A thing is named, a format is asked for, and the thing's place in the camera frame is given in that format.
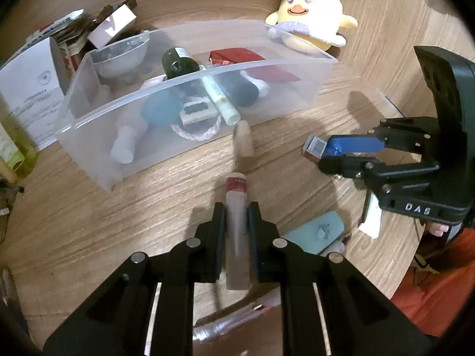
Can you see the metal bowl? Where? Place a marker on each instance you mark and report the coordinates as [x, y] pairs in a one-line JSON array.
[[118, 57]]

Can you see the small white cardboard box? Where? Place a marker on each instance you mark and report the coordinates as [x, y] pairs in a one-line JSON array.
[[111, 26]]

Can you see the white squeeze tube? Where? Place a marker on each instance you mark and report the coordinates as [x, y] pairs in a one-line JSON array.
[[128, 137]]

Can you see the yellow-green spray bottle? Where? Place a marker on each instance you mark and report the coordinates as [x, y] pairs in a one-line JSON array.
[[15, 144]]

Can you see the dark green glass bottle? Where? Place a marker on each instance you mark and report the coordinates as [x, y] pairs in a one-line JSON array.
[[178, 63]]

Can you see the white ointment tube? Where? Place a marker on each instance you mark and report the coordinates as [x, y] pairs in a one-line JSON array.
[[220, 100]]

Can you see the stack of booklets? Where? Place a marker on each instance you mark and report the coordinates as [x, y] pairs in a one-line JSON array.
[[61, 33]]

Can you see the red box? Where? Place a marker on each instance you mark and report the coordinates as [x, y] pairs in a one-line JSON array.
[[241, 56]]

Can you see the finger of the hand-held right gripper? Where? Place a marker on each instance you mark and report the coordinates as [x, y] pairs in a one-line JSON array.
[[345, 165], [352, 144]]

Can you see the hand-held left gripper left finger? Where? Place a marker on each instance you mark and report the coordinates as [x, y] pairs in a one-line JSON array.
[[217, 237]]

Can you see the white printed paper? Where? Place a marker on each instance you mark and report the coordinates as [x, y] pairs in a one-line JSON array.
[[35, 89]]

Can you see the clear tube with red band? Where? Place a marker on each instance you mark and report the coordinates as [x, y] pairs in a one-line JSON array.
[[237, 207]]

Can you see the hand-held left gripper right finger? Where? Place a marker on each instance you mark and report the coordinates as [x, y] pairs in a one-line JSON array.
[[256, 237]]

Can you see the light teal flat case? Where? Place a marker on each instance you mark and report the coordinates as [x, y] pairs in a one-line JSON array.
[[315, 230]]

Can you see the black cylindrical bottle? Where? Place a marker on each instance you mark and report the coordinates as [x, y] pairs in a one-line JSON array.
[[243, 91]]

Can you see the yellow chick plush toy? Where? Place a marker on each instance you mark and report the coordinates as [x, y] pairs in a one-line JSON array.
[[311, 11]]

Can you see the clear plastic storage box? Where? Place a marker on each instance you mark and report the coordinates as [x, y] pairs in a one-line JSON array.
[[96, 118]]

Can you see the white block with dark dots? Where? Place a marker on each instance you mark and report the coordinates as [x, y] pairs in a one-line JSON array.
[[196, 112]]

